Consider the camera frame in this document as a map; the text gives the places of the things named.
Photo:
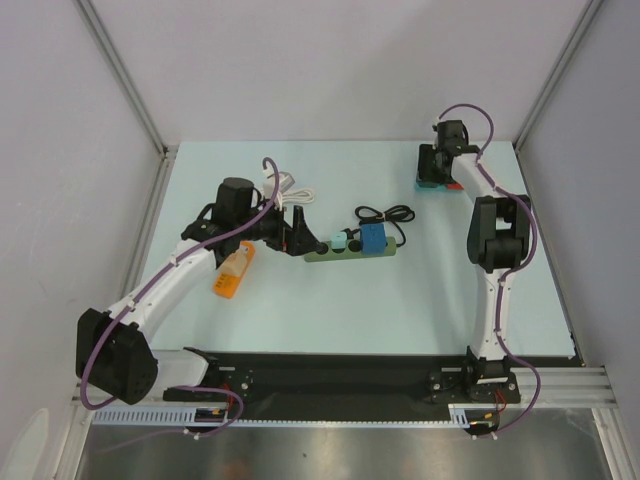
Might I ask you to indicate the left aluminium frame post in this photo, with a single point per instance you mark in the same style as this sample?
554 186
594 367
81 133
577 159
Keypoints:
113 59

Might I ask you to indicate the orange power strip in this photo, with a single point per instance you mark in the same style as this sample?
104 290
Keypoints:
226 286

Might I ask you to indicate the green power strip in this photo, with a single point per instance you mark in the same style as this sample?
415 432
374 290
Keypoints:
352 251

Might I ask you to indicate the aluminium frame post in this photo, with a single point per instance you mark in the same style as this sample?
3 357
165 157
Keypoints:
113 59
569 50

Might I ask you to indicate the blue cube socket adapter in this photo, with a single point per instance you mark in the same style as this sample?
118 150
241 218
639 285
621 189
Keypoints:
372 238

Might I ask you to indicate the white cable duct rail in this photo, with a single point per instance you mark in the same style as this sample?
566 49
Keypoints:
208 418

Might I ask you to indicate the light blue plug charger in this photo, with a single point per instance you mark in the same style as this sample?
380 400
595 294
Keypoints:
338 241

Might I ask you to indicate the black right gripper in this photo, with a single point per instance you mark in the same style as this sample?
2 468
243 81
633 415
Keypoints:
428 163

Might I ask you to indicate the teal mountain-shaped power strip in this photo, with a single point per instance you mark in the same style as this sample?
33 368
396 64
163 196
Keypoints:
428 184

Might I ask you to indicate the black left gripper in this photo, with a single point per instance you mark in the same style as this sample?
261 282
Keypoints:
305 242

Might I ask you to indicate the beige cube socket adapter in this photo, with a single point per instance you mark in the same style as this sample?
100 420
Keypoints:
235 264

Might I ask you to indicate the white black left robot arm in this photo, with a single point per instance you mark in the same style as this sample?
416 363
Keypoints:
113 351

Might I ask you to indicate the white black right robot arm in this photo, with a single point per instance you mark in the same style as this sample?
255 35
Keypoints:
497 245

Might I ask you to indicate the right aluminium frame post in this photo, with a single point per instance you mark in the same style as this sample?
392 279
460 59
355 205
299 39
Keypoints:
569 50

